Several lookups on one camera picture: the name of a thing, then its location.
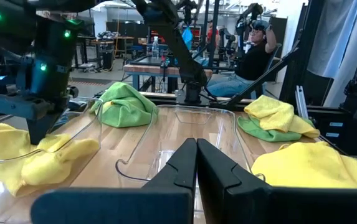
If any wooden workbench with blue legs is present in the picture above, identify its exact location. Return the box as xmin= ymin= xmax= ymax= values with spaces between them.
xmin=123 ymin=63 xmax=213 ymax=93

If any white curtain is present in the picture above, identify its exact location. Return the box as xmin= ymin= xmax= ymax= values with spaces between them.
xmin=307 ymin=0 xmax=357 ymax=108

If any green microfiber towel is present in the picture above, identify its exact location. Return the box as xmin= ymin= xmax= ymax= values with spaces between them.
xmin=237 ymin=116 xmax=315 ymax=143
xmin=90 ymin=82 xmax=159 ymax=129

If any silver aluminium extrusion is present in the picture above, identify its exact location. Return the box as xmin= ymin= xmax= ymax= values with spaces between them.
xmin=294 ymin=85 xmax=310 ymax=121

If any yellow microfiber towel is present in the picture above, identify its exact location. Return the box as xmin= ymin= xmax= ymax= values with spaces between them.
xmin=250 ymin=141 xmax=357 ymax=189
xmin=243 ymin=95 xmax=321 ymax=139
xmin=0 ymin=123 xmax=100 ymax=197

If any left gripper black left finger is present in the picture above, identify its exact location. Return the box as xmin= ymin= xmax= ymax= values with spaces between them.
xmin=30 ymin=138 xmax=198 ymax=224

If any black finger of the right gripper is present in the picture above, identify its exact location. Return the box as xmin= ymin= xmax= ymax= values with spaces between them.
xmin=0 ymin=93 xmax=70 ymax=146

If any clear water bottle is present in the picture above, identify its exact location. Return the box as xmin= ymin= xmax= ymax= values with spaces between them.
xmin=151 ymin=36 xmax=160 ymax=60

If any seated person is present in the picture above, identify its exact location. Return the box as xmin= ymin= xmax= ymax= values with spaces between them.
xmin=207 ymin=19 xmax=279 ymax=98

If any person in background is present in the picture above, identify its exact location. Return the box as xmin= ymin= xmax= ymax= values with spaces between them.
xmin=206 ymin=20 xmax=220 ymax=47

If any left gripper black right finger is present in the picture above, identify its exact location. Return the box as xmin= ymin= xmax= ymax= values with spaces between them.
xmin=197 ymin=138 xmax=357 ymax=224

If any clear plastic basket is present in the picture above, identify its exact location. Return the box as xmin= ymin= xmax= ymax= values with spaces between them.
xmin=0 ymin=96 xmax=105 ymax=166
xmin=115 ymin=104 xmax=262 ymax=185

